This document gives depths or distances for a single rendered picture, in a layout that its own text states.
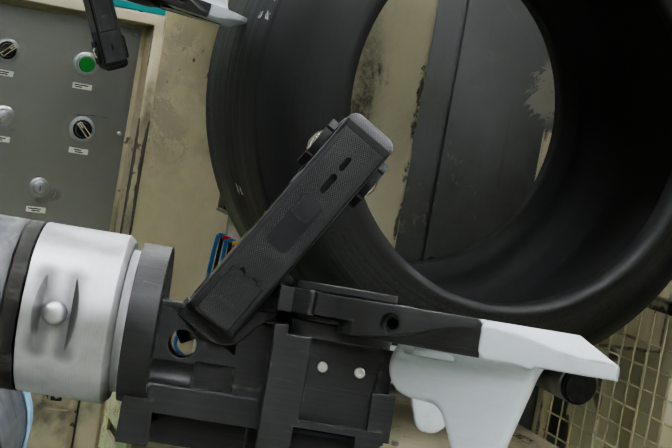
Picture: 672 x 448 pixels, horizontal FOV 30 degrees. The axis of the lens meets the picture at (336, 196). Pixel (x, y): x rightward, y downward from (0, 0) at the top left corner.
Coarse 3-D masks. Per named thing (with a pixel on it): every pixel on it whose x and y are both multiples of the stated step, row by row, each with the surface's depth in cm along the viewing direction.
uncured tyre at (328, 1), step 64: (256, 0) 136; (320, 0) 127; (384, 0) 128; (576, 0) 167; (640, 0) 158; (256, 64) 130; (320, 64) 127; (576, 64) 169; (640, 64) 164; (256, 128) 130; (320, 128) 128; (576, 128) 170; (640, 128) 165; (256, 192) 133; (576, 192) 170; (640, 192) 162; (320, 256) 131; (384, 256) 131; (448, 256) 168; (512, 256) 168; (576, 256) 166; (640, 256) 141; (512, 320) 137; (576, 320) 140
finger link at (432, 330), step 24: (336, 312) 52; (360, 312) 51; (384, 312) 51; (408, 312) 50; (432, 312) 50; (360, 336) 52; (384, 336) 51; (408, 336) 51; (432, 336) 50; (456, 336) 50
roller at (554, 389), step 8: (544, 376) 147; (552, 376) 146; (560, 376) 144; (568, 376) 143; (576, 376) 143; (584, 376) 144; (536, 384) 150; (544, 384) 148; (552, 384) 146; (560, 384) 144; (568, 384) 143; (576, 384) 144; (584, 384) 144; (592, 384) 144; (552, 392) 147; (560, 392) 144; (568, 392) 143; (576, 392) 144; (584, 392) 144; (592, 392) 144; (568, 400) 144; (576, 400) 144; (584, 400) 144
